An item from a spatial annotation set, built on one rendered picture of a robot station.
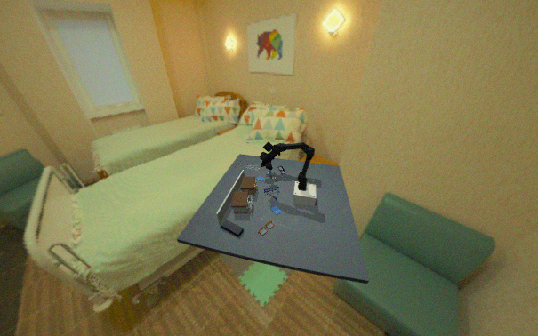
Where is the grey flat panel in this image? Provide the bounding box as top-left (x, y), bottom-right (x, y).
top-left (216, 170), bottom-right (245, 223)

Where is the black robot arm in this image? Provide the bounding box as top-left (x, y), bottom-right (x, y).
top-left (260, 142), bottom-right (315, 191)

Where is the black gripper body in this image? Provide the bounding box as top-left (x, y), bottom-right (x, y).
top-left (261, 152), bottom-right (274, 170)

